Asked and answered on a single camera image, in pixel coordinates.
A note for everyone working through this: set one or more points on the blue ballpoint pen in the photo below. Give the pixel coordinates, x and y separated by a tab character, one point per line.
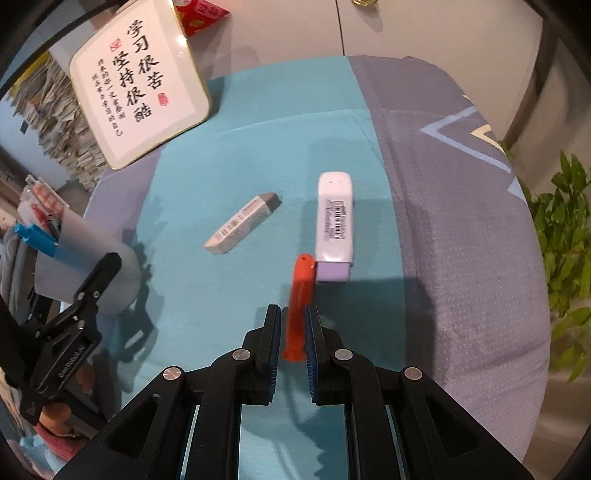
34	240

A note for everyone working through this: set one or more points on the person's left hand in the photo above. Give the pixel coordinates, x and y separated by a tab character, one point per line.
53	415

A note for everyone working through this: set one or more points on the white correction tape purple cap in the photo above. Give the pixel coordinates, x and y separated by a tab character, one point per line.
334	217

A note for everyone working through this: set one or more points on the frosted plastic pen cup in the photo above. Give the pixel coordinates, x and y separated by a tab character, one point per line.
83	249

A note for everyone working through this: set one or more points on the white eraser with grey tip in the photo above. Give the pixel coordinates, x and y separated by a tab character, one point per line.
242	221

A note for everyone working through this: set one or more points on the gold framed calligraphy plaque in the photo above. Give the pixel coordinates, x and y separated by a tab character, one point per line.
138	83

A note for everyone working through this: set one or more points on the black marker pen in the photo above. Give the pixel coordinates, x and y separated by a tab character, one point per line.
54	227

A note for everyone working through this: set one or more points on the green potted plant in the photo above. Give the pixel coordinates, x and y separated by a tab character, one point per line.
563	230

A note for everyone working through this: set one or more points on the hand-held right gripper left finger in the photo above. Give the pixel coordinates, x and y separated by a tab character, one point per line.
275	339

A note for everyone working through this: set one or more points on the gold medal with striped ribbon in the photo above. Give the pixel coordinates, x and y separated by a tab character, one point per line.
364	2

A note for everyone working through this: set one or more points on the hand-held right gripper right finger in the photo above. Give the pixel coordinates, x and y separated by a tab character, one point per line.
310	350

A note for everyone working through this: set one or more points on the white cabinet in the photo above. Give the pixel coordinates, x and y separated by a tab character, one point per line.
415	27

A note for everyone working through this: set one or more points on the red paper packet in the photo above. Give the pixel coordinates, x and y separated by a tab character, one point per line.
198	14

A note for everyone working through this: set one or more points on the tall stack of papers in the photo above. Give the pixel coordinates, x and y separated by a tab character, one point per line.
60	124

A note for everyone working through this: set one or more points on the pink patterned pen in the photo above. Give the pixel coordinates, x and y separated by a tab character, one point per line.
45	197

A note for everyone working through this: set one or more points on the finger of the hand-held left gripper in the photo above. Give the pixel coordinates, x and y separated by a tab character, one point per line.
99	281

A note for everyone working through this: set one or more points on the orange highlighter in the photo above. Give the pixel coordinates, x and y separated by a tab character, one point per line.
298	295

